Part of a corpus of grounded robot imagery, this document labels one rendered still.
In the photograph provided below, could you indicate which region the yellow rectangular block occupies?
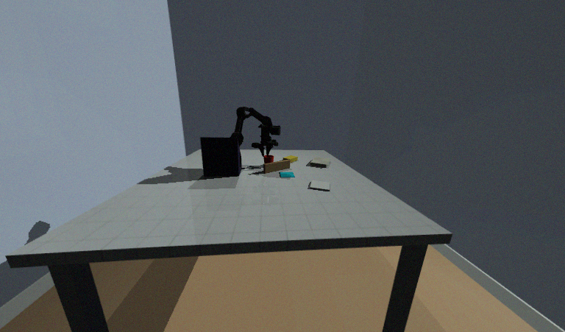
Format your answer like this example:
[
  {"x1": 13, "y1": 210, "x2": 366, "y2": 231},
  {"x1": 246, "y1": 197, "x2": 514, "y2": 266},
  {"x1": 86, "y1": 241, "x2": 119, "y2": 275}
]
[{"x1": 283, "y1": 155, "x2": 298, "y2": 163}]

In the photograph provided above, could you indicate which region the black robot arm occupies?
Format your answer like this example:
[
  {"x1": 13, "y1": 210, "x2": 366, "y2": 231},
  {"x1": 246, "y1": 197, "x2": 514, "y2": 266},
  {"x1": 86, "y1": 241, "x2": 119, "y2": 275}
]
[{"x1": 231, "y1": 107, "x2": 280, "y2": 147}]

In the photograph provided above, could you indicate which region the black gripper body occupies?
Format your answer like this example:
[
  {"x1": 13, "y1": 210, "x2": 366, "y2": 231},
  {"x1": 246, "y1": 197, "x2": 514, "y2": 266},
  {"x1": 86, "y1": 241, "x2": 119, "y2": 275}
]
[{"x1": 252, "y1": 135, "x2": 278, "y2": 148}]

